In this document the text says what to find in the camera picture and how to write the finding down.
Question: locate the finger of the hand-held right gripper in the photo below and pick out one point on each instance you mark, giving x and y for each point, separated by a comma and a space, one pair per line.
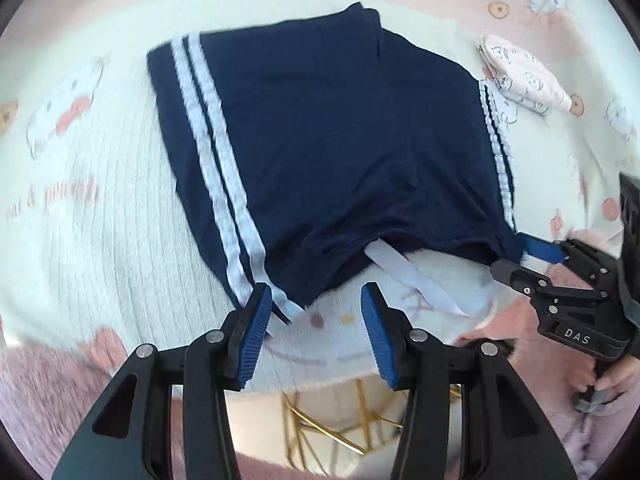
515, 274
542, 249

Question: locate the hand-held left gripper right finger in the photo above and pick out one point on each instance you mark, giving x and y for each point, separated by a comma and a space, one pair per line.
377, 335

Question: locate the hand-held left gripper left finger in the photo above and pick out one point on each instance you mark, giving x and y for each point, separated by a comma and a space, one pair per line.
255, 335

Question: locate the navy shorts with white stripes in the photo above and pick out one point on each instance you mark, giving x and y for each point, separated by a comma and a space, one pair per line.
325, 135

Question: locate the person's right forearm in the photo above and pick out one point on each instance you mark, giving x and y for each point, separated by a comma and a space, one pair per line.
590, 440

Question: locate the person's right hand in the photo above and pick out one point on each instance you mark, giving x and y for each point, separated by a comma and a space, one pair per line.
615, 380

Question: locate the folded pink printed garment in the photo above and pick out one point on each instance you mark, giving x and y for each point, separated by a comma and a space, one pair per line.
525, 72

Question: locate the pink cat print blanket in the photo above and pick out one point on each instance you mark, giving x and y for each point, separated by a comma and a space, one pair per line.
100, 235

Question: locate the pink fluffy robe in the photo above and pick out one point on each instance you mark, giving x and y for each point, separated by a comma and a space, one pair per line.
45, 410

